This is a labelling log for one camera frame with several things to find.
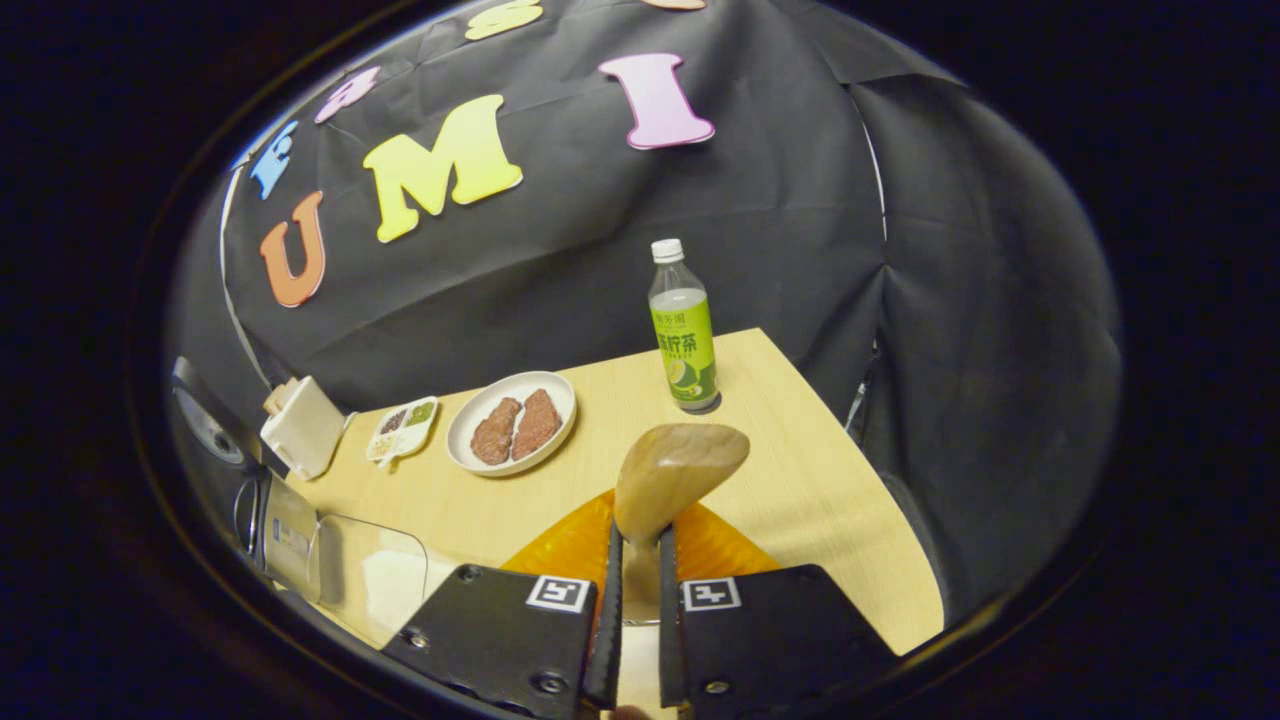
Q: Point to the brown meat slice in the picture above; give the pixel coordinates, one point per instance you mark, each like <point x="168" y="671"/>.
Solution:
<point x="537" y="425"/>
<point x="495" y="432"/>

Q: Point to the white divided condiment dish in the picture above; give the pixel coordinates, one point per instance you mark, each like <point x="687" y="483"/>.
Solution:
<point x="400" y="430"/>

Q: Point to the black and cream rice cooker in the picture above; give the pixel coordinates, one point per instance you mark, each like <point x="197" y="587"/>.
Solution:
<point x="285" y="540"/>

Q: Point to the brown toast slice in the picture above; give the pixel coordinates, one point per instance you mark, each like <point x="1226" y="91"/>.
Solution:
<point x="280" y="395"/>

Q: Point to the white round plate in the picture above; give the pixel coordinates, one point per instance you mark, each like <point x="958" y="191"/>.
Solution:
<point x="460" y="435"/>

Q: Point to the green tea bottle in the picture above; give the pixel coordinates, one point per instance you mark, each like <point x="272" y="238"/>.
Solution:
<point x="685" y="350"/>

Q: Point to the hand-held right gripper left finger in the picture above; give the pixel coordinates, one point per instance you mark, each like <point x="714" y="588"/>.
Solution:
<point x="500" y="640"/>

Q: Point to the white toaster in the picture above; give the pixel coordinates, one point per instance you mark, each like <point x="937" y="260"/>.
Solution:
<point x="305" y="430"/>

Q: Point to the wooden spoon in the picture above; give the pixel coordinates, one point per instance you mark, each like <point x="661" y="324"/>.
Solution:
<point x="680" y="465"/>

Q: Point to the clear container of rice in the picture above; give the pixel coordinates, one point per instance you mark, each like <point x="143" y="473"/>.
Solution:
<point x="370" y="580"/>

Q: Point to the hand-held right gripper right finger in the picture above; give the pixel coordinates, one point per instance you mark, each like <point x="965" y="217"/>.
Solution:
<point x="780" y="640"/>

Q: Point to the black backdrop cloth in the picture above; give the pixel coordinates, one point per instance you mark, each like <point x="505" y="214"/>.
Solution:
<point x="600" y="250"/>

